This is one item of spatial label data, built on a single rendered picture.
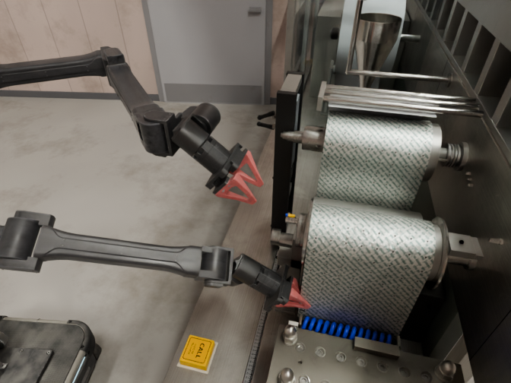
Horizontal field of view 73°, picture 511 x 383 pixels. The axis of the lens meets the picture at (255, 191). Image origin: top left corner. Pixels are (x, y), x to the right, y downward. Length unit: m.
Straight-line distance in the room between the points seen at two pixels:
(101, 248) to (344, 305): 0.53
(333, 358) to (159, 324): 1.42
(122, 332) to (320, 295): 1.52
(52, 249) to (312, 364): 0.58
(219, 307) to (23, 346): 1.19
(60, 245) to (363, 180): 0.67
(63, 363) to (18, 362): 0.19
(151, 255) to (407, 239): 0.50
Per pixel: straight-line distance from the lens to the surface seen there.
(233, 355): 0.99
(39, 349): 1.97
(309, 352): 0.85
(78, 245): 0.76
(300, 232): 0.73
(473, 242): 0.81
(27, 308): 2.50
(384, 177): 0.88
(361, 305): 0.84
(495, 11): 1.03
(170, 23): 4.13
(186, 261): 0.75
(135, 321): 2.18
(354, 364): 0.86
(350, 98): 0.86
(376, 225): 0.72
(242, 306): 1.06
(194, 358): 0.97
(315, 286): 0.80
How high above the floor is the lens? 1.79
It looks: 39 degrees down
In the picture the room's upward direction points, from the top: straight up
